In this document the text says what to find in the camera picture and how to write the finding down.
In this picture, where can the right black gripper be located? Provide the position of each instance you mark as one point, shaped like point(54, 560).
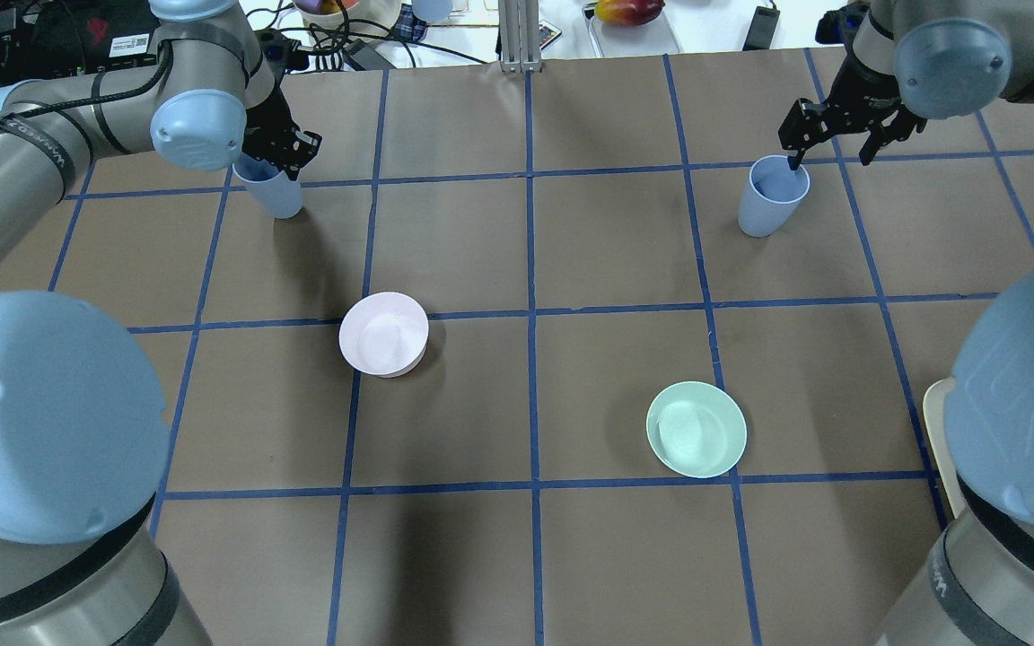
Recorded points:
point(864, 95)

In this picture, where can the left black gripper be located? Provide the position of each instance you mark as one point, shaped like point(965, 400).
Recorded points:
point(271, 119)

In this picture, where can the blue cup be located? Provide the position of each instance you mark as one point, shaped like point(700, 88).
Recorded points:
point(773, 191)
point(276, 193)

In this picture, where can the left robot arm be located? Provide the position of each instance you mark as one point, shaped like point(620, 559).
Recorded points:
point(84, 445)

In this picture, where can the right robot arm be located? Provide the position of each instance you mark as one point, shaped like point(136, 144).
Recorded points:
point(907, 63)

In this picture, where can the black power adapter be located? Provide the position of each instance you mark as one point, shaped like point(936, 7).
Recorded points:
point(762, 28)

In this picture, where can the pink bowl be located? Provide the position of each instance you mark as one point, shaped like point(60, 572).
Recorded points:
point(384, 335)

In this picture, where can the red yellow mango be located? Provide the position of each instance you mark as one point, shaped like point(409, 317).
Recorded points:
point(628, 12)

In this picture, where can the cream white toaster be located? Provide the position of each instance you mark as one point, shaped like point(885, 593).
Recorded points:
point(933, 408)

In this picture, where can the small remote control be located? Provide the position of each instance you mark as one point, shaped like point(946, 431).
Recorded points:
point(548, 34)

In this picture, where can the green bowl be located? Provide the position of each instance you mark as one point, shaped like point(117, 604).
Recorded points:
point(696, 429)

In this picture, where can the aluminium frame post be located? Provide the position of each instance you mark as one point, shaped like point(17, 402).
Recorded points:
point(519, 32)

